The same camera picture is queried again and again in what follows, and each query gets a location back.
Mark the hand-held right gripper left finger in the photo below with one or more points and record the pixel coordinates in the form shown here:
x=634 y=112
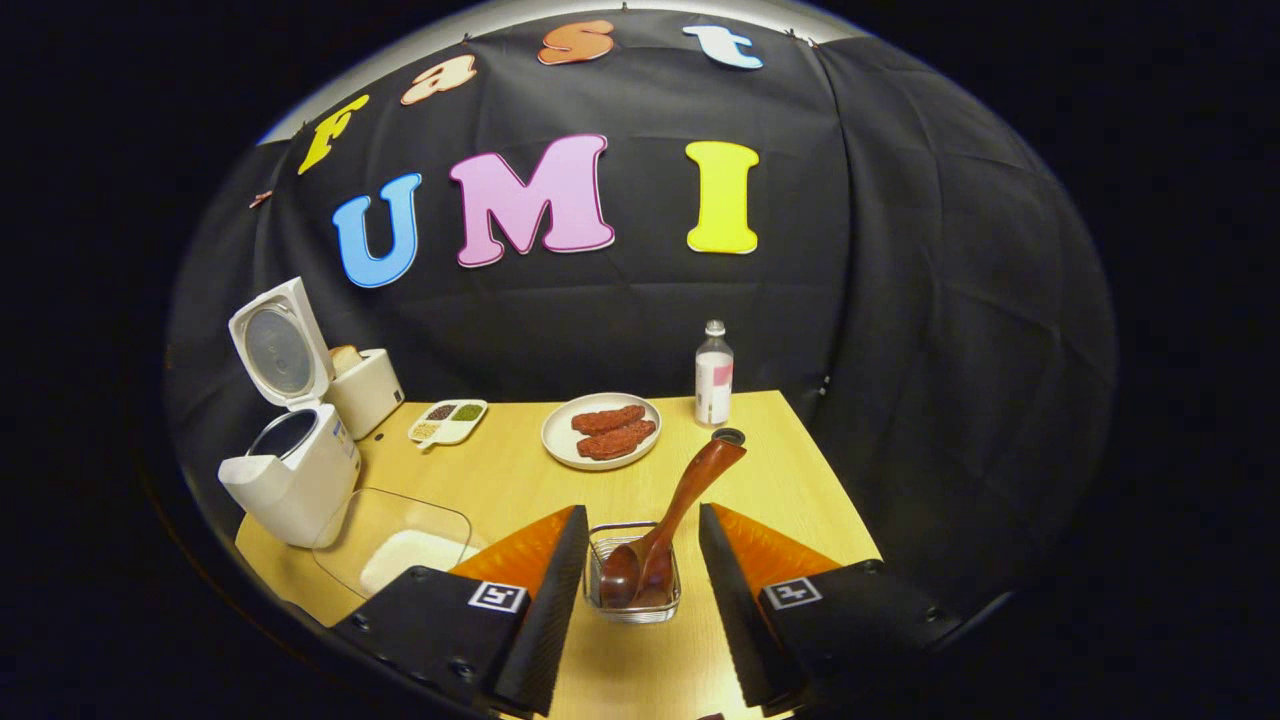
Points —
x=555 y=620

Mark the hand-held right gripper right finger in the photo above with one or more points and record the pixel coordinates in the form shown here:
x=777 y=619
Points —
x=735 y=620

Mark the brown wooden spoon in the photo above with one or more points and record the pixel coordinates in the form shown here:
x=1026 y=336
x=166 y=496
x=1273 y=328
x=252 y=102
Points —
x=690 y=490

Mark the white rice heap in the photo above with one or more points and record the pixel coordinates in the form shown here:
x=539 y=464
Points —
x=415 y=560

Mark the clear plastic rice container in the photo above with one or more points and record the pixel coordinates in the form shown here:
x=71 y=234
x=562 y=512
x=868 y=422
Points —
x=385 y=510

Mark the white rice cooker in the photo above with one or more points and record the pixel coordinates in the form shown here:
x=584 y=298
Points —
x=300 y=490

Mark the white round plate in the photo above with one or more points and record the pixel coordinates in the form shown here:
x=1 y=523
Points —
x=560 y=445

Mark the black table grommet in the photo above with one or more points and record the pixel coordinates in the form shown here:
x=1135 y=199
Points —
x=728 y=436

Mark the red meat slice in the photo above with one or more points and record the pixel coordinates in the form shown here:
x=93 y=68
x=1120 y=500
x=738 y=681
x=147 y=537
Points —
x=615 y=442
x=608 y=419

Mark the white divided bean dish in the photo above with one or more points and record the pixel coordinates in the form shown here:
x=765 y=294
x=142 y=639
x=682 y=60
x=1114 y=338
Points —
x=447 y=422

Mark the clear plastic bottle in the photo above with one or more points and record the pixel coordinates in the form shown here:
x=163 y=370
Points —
x=714 y=385

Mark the white toaster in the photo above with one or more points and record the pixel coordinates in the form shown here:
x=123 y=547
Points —
x=370 y=395

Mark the toasted bread slice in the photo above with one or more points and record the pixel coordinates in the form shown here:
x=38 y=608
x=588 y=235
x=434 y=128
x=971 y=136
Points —
x=346 y=360

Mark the black backdrop cloth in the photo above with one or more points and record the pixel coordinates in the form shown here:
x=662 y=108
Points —
x=950 y=300

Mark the pink cloth clip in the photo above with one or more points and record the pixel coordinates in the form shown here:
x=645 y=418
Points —
x=260 y=199

